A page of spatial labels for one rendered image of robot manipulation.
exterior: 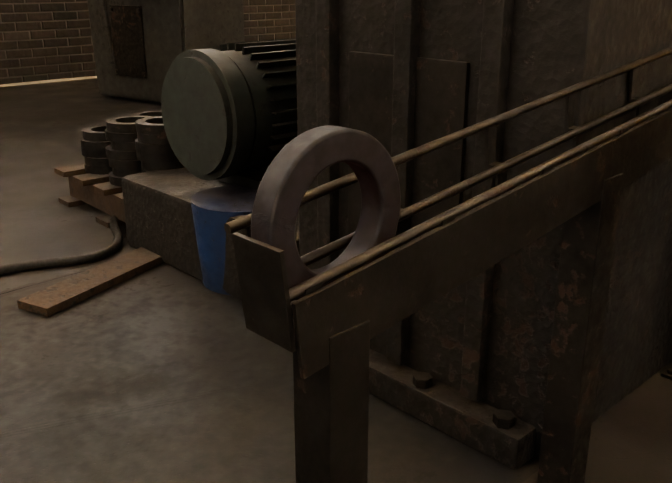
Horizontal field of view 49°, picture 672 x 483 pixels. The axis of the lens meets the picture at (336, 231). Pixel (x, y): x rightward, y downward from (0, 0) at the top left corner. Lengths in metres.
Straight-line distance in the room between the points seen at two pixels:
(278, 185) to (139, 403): 1.07
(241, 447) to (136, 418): 0.25
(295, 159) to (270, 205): 0.05
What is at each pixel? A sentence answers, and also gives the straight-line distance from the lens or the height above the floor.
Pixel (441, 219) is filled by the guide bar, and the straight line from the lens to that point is 0.85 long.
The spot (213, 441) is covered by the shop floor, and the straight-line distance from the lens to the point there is 1.56.
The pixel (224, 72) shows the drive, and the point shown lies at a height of 0.63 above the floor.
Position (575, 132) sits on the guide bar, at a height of 0.65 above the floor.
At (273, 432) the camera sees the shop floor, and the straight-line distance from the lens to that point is 1.57.
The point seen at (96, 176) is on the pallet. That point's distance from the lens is 3.04.
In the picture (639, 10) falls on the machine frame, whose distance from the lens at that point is 1.41.
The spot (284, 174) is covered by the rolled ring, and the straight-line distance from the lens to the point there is 0.70.
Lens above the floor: 0.87
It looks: 19 degrees down
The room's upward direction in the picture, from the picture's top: straight up
